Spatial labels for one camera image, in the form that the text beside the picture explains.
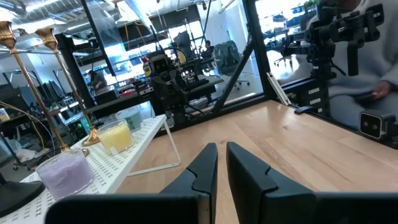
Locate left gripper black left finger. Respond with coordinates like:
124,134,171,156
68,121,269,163
160,142,218,224

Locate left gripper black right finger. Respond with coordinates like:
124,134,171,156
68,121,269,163
226,141,318,224

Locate teal candle jar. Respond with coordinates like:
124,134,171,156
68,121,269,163
114,107,144,132

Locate yellow candle jar fruit label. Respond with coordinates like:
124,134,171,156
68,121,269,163
96,119,135,156

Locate purple candle jar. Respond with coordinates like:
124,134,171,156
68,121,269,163
35,148,95,200

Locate black candlestick holder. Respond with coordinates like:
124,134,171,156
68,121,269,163
0,172,46,218

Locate person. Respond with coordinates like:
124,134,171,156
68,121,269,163
326,0,398,130
86,70,108,94
201,40,216,60

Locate grey-green office chair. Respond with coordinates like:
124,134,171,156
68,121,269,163
213,40,251,91

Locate black table clamp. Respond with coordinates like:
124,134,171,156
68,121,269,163
294,105,318,115

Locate white metal shelf rack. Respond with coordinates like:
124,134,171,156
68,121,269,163
0,114,182,224

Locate black office chair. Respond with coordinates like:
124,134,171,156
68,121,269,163
273,46,294,68

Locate white plastic bag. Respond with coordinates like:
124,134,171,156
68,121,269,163
14,147,37,163

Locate person's hand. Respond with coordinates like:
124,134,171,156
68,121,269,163
371,80,393,101

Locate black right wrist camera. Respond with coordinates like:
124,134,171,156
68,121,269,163
151,55,171,75

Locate black diagonal frame brace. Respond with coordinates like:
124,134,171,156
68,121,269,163
214,40,254,114

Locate black frame base rail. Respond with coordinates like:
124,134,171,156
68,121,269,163
154,93,271,138

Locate black frame post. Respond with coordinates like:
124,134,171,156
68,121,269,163
57,32,96,109
244,0,271,98

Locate silver metal bracket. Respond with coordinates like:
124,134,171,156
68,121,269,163
266,72,292,106

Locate black depth camera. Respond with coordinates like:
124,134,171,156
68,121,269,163
359,109,397,140

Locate yellow cable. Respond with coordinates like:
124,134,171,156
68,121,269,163
27,114,46,147

